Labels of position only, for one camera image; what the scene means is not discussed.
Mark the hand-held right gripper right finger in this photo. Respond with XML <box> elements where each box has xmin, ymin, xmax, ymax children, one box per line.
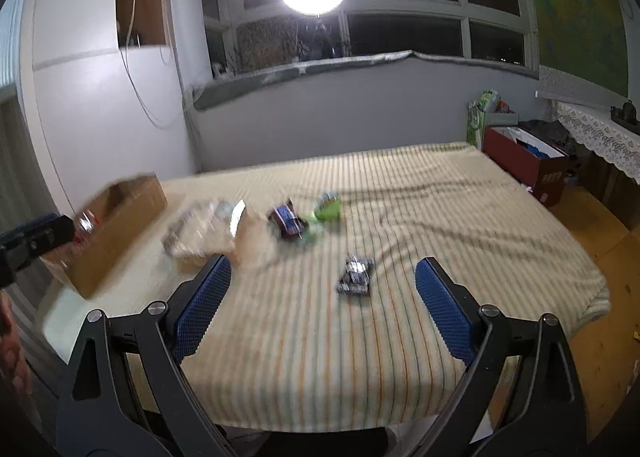
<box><xmin>407</xmin><ymin>257</ymin><xmax>587</xmax><ymax>457</ymax></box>

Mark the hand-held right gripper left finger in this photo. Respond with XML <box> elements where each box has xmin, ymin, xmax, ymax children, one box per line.
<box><xmin>56</xmin><ymin>253</ymin><xmax>238</xmax><ymax>457</ymax></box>

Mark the bagged bread loaf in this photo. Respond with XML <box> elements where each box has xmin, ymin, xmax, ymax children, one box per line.
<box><xmin>162</xmin><ymin>198</ymin><xmax>266</xmax><ymax>265</ymax></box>

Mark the brown cardboard box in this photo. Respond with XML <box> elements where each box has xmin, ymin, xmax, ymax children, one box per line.
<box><xmin>42</xmin><ymin>174</ymin><xmax>168</xmax><ymax>300</ymax></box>

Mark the dark silvery snack packet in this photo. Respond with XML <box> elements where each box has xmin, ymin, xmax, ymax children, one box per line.
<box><xmin>336</xmin><ymin>254</ymin><xmax>376</xmax><ymax>298</ymax></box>

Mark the dark purple snack packet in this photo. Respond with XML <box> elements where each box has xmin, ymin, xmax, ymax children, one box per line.
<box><xmin>267</xmin><ymin>199</ymin><xmax>308</xmax><ymax>243</ymax></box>

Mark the green snack packet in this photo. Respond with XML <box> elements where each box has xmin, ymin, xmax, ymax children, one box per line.
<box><xmin>307</xmin><ymin>192</ymin><xmax>346</xmax><ymax>225</ymax></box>

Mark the person's left hand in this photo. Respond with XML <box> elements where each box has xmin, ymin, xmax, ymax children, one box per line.
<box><xmin>0</xmin><ymin>294</ymin><xmax>33</xmax><ymax>398</ymax></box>

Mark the red snack packet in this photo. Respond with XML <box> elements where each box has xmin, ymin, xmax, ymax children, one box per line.
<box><xmin>75</xmin><ymin>209</ymin><xmax>101</xmax><ymax>243</ymax></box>

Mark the dark red box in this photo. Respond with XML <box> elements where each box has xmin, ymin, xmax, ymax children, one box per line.
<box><xmin>482</xmin><ymin>124</ymin><xmax>571</xmax><ymax>208</ymax></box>

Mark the green printed bag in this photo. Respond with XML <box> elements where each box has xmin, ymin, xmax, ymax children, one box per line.
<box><xmin>467</xmin><ymin>89</ymin><xmax>501</xmax><ymax>150</ymax></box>

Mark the dark cloth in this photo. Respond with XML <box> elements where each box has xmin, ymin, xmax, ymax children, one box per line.
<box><xmin>520</xmin><ymin>119</ymin><xmax>571</xmax><ymax>148</ymax></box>

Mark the white lace cloth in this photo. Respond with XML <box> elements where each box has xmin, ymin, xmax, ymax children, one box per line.
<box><xmin>550</xmin><ymin>99</ymin><xmax>640</xmax><ymax>185</ymax></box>

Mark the grey window sill cover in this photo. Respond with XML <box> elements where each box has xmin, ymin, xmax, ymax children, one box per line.
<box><xmin>192</xmin><ymin>51</ymin><xmax>538</xmax><ymax>112</ymax></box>

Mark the white ribbed shelf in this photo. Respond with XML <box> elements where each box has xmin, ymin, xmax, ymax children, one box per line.
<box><xmin>535</xmin><ymin>66</ymin><xmax>640</xmax><ymax>110</ymax></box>

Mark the brown wicker basket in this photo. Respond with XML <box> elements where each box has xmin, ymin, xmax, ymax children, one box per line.
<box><xmin>235</xmin><ymin>17</ymin><xmax>298</xmax><ymax>72</ymax></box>

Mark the dark figurine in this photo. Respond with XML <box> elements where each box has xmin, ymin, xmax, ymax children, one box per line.
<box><xmin>609</xmin><ymin>99</ymin><xmax>640</xmax><ymax>130</ymax></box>

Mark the green wall poster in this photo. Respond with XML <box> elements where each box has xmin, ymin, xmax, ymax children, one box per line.
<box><xmin>517</xmin><ymin>0</ymin><xmax>628</xmax><ymax>95</ymax></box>

